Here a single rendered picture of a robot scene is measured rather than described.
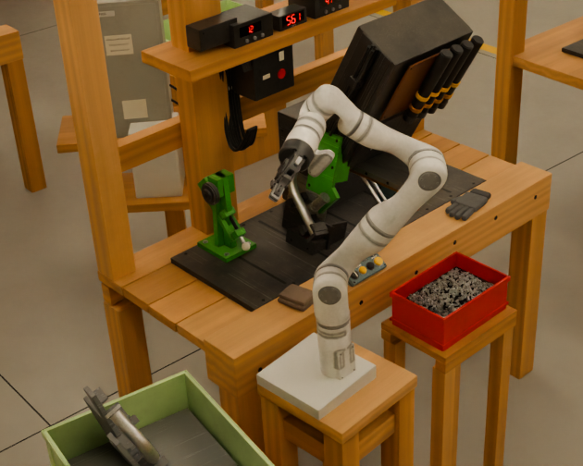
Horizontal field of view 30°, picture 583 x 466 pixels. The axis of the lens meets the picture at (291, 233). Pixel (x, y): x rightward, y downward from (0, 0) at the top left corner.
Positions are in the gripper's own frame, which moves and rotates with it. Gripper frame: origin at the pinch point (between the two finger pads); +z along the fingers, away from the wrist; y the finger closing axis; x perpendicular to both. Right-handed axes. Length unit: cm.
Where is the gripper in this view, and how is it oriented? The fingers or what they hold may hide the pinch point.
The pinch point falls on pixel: (276, 192)
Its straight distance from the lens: 234.2
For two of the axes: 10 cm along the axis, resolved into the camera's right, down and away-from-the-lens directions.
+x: 8.2, 5.5, 1.7
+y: 4.6, -4.6, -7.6
